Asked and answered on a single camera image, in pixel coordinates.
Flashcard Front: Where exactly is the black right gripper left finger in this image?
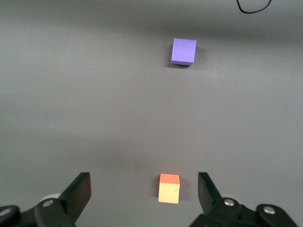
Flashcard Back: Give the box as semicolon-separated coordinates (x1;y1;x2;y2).
0;172;92;227

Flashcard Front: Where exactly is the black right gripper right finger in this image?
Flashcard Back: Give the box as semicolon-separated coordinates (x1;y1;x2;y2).
189;172;299;227

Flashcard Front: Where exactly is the orange foam block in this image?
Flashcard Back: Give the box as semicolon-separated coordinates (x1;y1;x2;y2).
158;173;181;204

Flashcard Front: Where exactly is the purple foam block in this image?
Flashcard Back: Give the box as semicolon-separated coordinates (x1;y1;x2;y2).
170;38;197;67

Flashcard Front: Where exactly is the dark grey table mat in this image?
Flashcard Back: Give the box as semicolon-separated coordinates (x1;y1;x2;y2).
0;0;303;227

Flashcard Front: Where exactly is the thin black looped cable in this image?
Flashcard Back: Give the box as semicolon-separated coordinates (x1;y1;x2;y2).
236;0;272;14

